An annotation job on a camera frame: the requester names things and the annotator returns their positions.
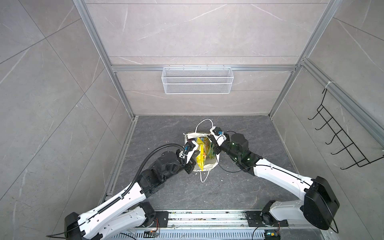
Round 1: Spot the floral paper bag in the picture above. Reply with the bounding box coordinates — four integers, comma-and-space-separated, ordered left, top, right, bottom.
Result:
184, 119, 220, 183

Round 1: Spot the yellow snack packet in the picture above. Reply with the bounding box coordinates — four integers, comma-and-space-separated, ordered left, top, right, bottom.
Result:
197, 137, 206, 171

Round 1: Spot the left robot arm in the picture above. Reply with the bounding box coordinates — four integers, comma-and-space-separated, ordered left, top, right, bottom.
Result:
49, 141, 199, 240

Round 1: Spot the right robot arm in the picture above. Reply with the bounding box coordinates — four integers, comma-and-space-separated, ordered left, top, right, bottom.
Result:
208, 131, 340, 233

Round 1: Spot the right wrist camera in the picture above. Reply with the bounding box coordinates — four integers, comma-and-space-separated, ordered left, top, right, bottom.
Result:
209, 126, 227, 147

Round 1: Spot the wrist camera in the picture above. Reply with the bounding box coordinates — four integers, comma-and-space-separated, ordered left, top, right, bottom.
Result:
209, 126, 227, 147
179, 140, 199, 165

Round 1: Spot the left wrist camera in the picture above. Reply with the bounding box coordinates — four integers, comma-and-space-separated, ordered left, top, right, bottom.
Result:
179, 140, 199, 165

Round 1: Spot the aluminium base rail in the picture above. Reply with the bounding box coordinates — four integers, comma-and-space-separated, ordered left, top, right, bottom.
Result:
106, 210, 338, 240

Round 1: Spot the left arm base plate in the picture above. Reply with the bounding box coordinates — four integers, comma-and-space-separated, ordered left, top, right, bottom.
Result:
143, 211, 170, 228

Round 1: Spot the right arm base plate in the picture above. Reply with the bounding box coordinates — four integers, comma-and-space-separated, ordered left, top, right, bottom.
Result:
245, 211, 289, 227

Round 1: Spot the white wire mesh basket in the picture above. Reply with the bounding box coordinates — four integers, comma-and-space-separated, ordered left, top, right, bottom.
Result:
162, 67, 234, 95

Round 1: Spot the aluminium frame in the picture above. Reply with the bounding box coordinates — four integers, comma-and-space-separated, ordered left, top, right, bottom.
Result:
74, 1, 384, 145

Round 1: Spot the black wire hook rack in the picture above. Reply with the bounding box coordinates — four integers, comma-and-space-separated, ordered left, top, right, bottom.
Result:
308, 89, 384, 170

